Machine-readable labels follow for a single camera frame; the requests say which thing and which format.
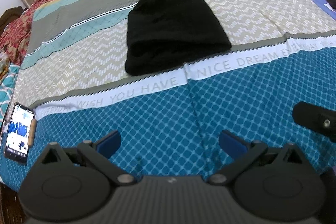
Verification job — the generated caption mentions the brown wooden stick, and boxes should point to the brown wooden stick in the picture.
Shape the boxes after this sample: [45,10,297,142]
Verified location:
[27,120,37,149]

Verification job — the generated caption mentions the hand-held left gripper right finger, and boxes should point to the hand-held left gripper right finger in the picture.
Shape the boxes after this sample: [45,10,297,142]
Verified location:
[209,130,305,186]

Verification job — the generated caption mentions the black pants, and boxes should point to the black pants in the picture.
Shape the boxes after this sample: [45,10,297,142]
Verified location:
[125,0,232,76]

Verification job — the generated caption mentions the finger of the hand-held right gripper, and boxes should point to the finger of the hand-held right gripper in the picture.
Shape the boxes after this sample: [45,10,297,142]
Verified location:
[292,101,336,141]

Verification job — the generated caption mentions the patterned teal bed sheet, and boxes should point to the patterned teal bed sheet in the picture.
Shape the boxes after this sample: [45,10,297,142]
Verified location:
[0,0,336,188]

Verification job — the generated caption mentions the dark wooden headboard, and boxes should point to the dark wooden headboard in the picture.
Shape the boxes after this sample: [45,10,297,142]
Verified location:
[0,6,25,37]

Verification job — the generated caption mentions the black smartphone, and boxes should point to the black smartphone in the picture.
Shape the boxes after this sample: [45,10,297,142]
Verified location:
[4,102,36,165]

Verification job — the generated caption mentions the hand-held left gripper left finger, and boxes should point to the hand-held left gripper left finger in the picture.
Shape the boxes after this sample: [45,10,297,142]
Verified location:
[41,130,137,186]

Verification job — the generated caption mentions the teal diamond pattern cloth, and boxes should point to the teal diamond pattern cloth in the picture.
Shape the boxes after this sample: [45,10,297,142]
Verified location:
[0,52,19,135]

